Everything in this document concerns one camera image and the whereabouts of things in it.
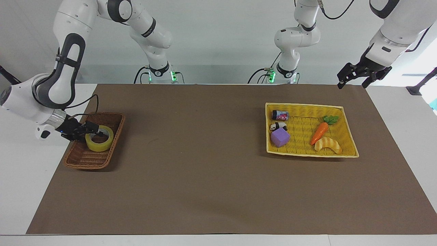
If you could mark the toy carrot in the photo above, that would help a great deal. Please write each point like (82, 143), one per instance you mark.
(320, 132)

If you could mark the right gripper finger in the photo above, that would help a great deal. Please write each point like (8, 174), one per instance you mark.
(99, 134)
(92, 127)

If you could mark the panda toy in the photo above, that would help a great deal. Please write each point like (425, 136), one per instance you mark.
(278, 126)

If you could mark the purple cube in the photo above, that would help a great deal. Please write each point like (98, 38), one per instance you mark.
(280, 138)

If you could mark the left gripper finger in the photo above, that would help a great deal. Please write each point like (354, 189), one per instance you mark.
(375, 77)
(345, 76)

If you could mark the black stand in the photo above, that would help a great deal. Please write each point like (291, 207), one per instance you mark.
(421, 85)
(8, 75)

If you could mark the yellow tape roll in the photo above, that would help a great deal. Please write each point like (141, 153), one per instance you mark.
(89, 143)

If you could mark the yellow woven basket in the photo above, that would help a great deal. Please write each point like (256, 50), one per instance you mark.
(304, 131)

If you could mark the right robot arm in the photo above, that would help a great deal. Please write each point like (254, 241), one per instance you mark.
(73, 20)

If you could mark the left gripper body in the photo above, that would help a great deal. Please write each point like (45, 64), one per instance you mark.
(368, 64)

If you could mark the small printed can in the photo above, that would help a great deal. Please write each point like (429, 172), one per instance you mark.
(280, 115)

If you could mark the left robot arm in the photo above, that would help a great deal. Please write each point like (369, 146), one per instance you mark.
(295, 37)

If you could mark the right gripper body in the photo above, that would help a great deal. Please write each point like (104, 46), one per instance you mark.
(71, 128)

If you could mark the brown wicker basket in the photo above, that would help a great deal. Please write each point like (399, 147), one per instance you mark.
(85, 159)

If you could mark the toy croissant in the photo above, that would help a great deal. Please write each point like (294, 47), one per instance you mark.
(327, 145)

